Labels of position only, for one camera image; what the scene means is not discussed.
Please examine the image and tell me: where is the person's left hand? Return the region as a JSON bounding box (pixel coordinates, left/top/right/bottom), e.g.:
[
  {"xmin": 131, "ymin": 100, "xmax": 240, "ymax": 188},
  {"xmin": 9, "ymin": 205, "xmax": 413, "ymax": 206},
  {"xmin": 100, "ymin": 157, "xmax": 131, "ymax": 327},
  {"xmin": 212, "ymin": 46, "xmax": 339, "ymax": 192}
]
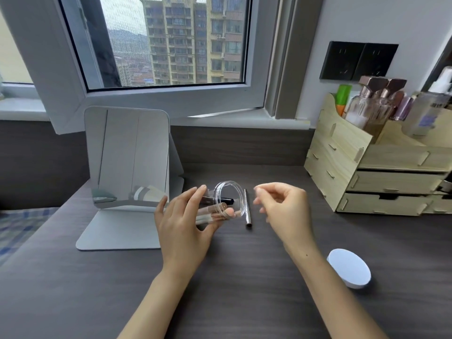
[{"xmin": 155, "ymin": 185, "xmax": 236, "ymax": 276}]

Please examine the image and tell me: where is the person's right hand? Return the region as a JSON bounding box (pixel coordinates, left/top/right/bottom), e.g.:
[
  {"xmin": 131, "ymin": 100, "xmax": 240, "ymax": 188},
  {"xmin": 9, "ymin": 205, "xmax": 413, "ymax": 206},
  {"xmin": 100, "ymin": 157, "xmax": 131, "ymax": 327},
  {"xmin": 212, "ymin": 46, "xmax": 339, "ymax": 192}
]
[{"xmin": 254, "ymin": 182, "xmax": 316, "ymax": 257}]

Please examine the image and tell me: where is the clear plastic jar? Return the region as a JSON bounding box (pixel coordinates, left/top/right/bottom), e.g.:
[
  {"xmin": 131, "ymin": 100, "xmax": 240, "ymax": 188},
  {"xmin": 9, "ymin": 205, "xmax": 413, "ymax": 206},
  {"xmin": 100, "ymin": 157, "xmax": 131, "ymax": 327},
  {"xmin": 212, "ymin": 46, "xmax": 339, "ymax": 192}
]
[{"xmin": 195, "ymin": 180, "xmax": 246, "ymax": 230}]

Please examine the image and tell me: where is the person's left forearm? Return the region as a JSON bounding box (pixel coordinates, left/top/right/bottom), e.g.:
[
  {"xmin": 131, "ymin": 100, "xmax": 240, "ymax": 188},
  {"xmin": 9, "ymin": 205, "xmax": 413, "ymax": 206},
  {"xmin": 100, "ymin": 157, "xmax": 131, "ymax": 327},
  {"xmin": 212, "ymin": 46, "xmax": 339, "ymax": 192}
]
[{"xmin": 117, "ymin": 267, "xmax": 204, "ymax": 339}]

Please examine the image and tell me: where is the beige makeup brush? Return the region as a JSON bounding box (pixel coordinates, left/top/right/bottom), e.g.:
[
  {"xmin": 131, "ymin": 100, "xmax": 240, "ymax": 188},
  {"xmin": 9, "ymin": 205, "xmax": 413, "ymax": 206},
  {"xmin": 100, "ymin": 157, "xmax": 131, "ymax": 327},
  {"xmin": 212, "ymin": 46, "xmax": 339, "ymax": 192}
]
[
  {"xmin": 195, "ymin": 212, "xmax": 236, "ymax": 227},
  {"xmin": 197, "ymin": 204, "xmax": 245, "ymax": 218}
]

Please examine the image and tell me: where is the silver eyeliner pencil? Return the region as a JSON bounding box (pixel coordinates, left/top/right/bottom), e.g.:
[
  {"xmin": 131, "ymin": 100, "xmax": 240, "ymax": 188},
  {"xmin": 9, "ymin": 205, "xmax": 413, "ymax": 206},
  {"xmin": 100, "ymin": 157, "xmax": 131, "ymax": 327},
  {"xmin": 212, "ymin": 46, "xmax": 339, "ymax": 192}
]
[{"xmin": 244, "ymin": 189, "xmax": 254, "ymax": 229}]

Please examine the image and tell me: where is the black mascara tube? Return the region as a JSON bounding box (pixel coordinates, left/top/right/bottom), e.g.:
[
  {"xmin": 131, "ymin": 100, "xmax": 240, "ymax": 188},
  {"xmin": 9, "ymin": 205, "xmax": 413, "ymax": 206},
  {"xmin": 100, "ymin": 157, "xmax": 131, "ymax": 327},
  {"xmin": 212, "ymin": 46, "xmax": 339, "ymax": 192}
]
[{"xmin": 201, "ymin": 195, "xmax": 236, "ymax": 205}]

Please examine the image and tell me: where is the white standing mirror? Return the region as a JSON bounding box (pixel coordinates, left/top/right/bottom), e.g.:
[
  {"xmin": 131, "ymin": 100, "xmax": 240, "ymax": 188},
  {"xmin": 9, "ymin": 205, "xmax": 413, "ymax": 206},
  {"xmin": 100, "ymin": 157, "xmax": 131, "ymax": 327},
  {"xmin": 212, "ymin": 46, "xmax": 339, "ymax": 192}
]
[{"xmin": 76, "ymin": 105, "xmax": 185, "ymax": 251}]

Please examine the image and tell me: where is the grey window sill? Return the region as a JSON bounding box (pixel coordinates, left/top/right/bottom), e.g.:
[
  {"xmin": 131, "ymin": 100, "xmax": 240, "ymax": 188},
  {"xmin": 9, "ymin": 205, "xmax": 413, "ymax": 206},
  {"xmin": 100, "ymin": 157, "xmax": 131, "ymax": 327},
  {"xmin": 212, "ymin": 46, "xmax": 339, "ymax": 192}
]
[{"xmin": 0, "ymin": 97, "xmax": 312, "ymax": 130}]

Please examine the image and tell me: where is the light wooden desk organizer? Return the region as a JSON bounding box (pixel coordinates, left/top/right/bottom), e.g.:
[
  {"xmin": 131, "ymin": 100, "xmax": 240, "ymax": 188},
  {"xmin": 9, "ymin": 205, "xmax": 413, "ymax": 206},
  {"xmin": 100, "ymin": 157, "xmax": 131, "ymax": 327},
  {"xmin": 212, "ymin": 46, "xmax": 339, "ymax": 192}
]
[{"xmin": 303, "ymin": 92, "xmax": 452, "ymax": 217}]

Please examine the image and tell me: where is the white round lid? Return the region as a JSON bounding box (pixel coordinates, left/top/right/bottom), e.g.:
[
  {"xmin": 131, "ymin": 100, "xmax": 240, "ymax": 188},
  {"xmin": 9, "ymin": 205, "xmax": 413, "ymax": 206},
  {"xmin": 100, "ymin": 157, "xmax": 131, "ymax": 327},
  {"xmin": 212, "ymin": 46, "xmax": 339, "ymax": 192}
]
[{"xmin": 326, "ymin": 248, "xmax": 372, "ymax": 290}]

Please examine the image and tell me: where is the wooden organizer drawer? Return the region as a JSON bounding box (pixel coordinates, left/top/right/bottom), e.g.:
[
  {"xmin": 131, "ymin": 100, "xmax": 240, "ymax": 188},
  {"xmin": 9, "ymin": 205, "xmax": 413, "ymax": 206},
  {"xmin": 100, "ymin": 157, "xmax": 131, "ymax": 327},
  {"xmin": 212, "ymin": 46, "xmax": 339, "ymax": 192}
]
[
  {"xmin": 345, "ymin": 170, "xmax": 448, "ymax": 195},
  {"xmin": 336, "ymin": 192, "xmax": 434, "ymax": 216}
]

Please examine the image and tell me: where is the green and orange tube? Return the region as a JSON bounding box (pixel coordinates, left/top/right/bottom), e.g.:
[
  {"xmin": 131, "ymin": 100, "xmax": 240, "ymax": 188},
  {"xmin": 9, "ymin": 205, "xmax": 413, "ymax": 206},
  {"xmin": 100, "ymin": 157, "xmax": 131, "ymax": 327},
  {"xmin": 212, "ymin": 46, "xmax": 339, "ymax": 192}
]
[{"xmin": 335, "ymin": 84, "xmax": 353, "ymax": 118}]

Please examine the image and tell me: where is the clear bottle rose gold cap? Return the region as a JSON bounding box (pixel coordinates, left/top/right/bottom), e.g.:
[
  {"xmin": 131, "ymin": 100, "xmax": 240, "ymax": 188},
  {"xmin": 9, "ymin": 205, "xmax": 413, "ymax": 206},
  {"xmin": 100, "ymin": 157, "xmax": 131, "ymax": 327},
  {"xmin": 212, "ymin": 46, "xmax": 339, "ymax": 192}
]
[
  {"xmin": 364, "ymin": 78, "xmax": 408, "ymax": 142},
  {"xmin": 344, "ymin": 76, "xmax": 390, "ymax": 132}
]

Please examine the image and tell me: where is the blue plaid bed sheet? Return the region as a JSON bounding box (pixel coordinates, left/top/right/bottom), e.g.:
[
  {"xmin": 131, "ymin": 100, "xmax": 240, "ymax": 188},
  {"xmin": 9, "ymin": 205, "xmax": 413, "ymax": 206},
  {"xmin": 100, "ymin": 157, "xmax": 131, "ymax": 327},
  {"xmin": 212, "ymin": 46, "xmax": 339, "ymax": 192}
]
[{"xmin": 0, "ymin": 207, "xmax": 61, "ymax": 268}]

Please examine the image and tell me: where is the high-rise apartment building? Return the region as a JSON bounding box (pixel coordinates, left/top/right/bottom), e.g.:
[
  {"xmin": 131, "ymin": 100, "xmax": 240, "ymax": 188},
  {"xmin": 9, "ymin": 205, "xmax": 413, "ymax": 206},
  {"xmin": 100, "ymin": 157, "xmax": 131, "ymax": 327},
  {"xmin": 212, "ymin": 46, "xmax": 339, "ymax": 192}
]
[{"xmin": 140, "ymin": 0, "xmax": 248, "ymax": 85}]

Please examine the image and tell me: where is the small pink bottle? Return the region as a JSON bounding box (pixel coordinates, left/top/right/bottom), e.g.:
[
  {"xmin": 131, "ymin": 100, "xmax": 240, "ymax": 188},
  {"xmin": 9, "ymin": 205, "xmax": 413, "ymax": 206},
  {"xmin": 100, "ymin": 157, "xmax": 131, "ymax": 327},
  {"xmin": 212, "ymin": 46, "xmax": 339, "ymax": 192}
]
[{"xmin": 390, "ymin": 92, "xmax": 416, "ymax": 121}]

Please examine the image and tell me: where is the grey open window sash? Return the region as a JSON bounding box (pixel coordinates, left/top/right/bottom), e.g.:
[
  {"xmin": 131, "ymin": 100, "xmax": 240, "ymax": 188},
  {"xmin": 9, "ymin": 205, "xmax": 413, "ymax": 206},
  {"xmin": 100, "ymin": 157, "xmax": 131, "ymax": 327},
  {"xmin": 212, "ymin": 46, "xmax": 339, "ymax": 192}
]
[{"xmin": 0, "ymin": 0, "xmax": 283, "ymax": 135}]

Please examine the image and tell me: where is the clear bottle white pump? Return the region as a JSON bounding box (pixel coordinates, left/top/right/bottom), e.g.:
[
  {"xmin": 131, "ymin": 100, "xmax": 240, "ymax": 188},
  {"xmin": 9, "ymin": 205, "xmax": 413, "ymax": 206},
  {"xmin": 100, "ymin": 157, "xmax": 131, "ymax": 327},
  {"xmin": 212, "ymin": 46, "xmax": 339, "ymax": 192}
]
[{"xmin": 402, "ymin": 66, "xmax": 452, "ymax": 139}]

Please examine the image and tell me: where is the grey window frame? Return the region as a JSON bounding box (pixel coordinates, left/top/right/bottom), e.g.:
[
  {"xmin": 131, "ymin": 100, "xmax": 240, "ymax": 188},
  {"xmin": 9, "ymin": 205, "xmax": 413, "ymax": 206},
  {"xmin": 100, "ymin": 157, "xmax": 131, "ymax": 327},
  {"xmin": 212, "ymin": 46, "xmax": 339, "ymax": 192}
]
[{"xmin": 264, "ymin": 0, "xmax": 326, "ymax": 121}]

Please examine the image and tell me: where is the black wall socket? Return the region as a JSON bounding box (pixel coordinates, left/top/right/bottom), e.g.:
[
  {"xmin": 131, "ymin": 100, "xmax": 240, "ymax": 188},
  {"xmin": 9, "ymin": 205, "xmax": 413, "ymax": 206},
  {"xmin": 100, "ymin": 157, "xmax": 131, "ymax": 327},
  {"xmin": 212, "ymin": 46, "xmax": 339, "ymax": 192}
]
[
  {"xmin": 319, "ymin": 41, "xmax": 366, "ymax": 82},
  {"xmin": 352, "ymin": 43, "xmax": 400, "ymax": 82}
]

